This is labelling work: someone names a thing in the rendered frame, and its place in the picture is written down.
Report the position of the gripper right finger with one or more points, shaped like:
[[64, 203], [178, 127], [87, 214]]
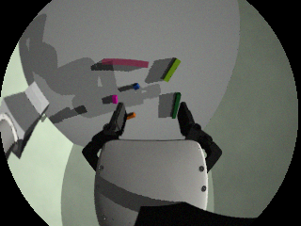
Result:
[[192, 131]]

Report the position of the pink rod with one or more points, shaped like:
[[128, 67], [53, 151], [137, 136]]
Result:
[[129, 62]]

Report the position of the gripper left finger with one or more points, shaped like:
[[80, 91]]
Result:
[[111, 130]]

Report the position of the lime green rod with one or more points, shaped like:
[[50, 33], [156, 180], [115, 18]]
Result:
[[172, 69]]

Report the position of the short magenta block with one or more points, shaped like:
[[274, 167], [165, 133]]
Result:
[[115, 99]]

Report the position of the dark green rod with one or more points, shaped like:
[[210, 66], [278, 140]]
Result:
[[176, 105]]

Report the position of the orange rod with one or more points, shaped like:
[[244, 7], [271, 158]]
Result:
[[129, 116]]

